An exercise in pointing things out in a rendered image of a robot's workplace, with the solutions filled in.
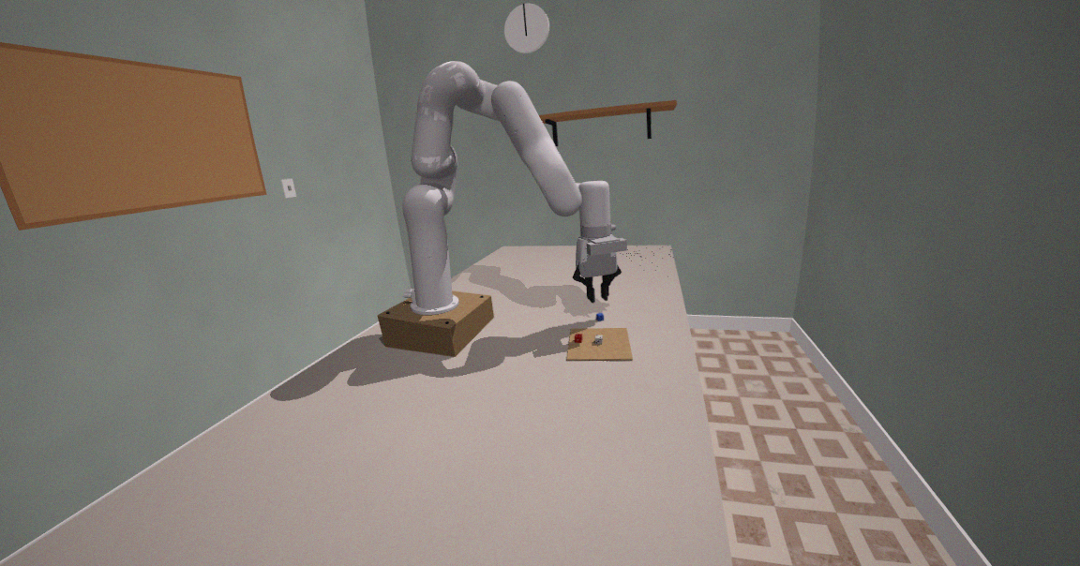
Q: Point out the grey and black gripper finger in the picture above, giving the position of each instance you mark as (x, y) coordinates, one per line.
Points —
(588, 283)
(607, 279)

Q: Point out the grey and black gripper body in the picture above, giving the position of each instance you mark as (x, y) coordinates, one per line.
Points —
(597, 265)

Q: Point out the tan square mat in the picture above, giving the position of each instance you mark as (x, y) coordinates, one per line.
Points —
(615, 346)

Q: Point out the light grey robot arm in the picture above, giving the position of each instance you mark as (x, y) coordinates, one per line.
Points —
(455, 83)

